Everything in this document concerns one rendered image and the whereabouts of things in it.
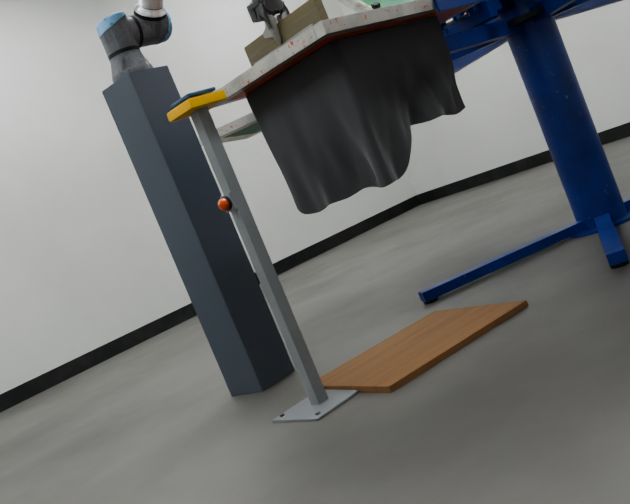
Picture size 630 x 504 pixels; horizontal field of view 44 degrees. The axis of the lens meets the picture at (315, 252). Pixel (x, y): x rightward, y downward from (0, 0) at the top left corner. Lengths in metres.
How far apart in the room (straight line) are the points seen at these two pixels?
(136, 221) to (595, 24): 4.02
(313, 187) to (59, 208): 3.86
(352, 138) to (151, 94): 0.86
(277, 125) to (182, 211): 0.52
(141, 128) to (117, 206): 3.49
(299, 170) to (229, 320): 0.64
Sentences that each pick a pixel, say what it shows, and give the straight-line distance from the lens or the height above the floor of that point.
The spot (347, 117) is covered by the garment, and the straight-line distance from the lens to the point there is 2.23.
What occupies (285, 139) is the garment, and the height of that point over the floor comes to 0.77.
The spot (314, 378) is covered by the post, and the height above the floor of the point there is 0.08.
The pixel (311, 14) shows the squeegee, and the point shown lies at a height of 1.05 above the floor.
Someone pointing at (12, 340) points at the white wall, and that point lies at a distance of 5.79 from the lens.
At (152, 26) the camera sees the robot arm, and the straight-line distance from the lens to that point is 2.95.
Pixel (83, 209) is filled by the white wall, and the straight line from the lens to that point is 6.14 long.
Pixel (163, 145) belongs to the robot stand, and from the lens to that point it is 2.76.
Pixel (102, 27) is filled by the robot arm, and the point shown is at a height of 1.39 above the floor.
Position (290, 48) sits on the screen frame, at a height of 0.97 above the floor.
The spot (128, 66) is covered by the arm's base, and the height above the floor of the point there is 1.23.
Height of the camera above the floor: 0.60
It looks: 4 degrees down
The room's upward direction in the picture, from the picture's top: 22 degrees counter-clockwise
